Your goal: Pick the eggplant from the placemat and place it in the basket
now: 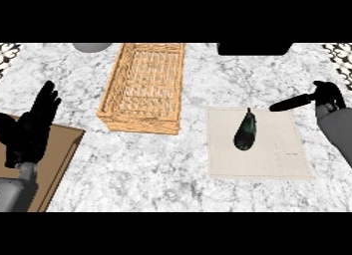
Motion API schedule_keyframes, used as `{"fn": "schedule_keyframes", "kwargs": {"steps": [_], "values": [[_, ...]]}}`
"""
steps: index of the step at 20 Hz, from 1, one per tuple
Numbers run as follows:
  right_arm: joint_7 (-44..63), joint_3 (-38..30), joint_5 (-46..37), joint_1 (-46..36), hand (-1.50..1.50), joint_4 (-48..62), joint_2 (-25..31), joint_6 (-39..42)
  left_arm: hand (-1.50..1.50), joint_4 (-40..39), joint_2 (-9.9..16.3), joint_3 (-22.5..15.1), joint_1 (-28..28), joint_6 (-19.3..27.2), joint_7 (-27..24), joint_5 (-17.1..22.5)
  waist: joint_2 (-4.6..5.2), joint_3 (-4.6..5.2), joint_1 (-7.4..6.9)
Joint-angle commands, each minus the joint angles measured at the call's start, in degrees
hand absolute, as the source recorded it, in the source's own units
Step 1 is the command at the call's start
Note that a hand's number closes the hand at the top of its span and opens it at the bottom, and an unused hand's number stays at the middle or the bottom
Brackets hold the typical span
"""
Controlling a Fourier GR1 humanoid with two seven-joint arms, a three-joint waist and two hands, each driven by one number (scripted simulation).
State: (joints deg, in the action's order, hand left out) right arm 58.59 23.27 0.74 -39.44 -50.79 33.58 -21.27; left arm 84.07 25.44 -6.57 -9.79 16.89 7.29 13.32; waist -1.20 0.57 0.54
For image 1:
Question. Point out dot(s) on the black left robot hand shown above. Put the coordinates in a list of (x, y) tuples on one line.
[(32, 129)]

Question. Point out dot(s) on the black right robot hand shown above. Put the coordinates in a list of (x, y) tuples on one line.
[(326, 94)]

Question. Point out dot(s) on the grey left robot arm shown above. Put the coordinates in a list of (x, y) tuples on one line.
[(13, 192)]

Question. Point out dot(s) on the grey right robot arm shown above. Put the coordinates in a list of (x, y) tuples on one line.
[(344, 134)]

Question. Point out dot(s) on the dark purple eggplant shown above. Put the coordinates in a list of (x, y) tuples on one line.
[(245, 132)]

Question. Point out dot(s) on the beige placemat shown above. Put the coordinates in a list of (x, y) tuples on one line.
[(272, 156)]

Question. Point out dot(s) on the tan wicker basket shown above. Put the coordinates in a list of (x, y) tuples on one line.
[(143, 89)]

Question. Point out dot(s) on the brown wooden cutting board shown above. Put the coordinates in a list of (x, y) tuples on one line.
[(56, 156)]

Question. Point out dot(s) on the black appliance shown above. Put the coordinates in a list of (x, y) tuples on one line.
[(255, 48)]

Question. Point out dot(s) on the grey round bowl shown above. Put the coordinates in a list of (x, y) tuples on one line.
[(91, 47)]

